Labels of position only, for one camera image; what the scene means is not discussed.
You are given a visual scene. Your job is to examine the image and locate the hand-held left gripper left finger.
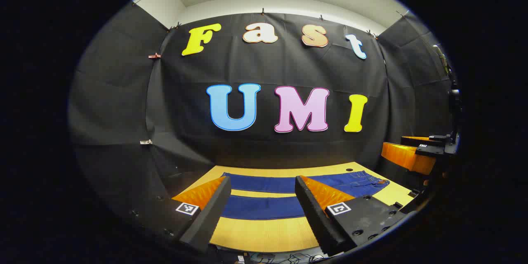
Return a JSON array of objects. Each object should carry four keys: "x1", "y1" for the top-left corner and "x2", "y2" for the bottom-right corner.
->
[{"x1": 124, "y1": 176, "x2": 232, "y2": 255}]

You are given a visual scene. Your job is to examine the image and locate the blue jeans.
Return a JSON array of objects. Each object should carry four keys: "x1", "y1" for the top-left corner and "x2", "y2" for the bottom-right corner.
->
[{"x1": 221, "y1": 170, "x2": 390, "y2": 220}]

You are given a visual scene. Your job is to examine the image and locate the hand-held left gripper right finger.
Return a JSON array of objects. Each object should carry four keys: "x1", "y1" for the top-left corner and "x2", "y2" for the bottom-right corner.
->
[{"x1": 295, "y1": 175, "x2": 409, "y2": 257}]

